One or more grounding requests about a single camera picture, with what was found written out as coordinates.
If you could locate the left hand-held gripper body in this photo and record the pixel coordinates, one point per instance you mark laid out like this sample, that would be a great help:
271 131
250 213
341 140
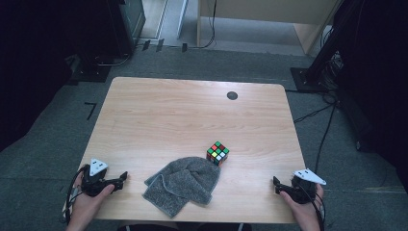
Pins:
96 166

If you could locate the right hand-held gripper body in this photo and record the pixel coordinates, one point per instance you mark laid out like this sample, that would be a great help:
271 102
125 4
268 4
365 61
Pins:
309 176

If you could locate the grey towel cloth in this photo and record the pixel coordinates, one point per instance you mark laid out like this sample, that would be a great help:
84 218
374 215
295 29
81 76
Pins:
181 186

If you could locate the multicoloured puzzle cube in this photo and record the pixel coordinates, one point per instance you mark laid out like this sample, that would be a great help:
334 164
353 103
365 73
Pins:
218 153

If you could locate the person's right hand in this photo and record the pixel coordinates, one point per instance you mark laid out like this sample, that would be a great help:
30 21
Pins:
308 213

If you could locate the person's left hand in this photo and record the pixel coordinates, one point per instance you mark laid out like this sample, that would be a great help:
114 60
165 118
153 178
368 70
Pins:
85 208

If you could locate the black stand base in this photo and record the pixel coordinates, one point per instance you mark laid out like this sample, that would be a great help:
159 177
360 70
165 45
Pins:
91 73

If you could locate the black metal stand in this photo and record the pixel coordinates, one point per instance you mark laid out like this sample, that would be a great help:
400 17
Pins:
304 82

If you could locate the dark round table grommet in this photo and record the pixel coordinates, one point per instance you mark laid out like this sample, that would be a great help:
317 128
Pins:
232 95

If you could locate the dark curtain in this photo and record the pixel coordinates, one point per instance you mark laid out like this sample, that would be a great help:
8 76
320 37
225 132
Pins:
32 64
385 80

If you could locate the small black tape piece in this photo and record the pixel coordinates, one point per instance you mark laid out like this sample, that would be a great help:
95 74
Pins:
146 45
159 45
184 47

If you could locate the dark cabinet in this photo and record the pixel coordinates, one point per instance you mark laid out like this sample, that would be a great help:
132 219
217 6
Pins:
126 25

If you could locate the light wooden desk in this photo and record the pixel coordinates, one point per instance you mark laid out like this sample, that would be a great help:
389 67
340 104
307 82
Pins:
256 9

